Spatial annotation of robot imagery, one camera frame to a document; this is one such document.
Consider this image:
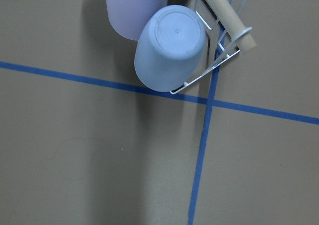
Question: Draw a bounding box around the purple pastel cup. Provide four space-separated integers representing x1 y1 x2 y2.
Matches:
106 0 168 40

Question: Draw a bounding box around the blue pastel cup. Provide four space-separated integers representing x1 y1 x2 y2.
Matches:
134 5 205 92

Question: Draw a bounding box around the white wire cup rack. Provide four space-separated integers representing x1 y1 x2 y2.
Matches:
170 0 252 95

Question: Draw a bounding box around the wooden rack handle rod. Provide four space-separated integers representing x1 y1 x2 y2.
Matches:
205 0 256 52

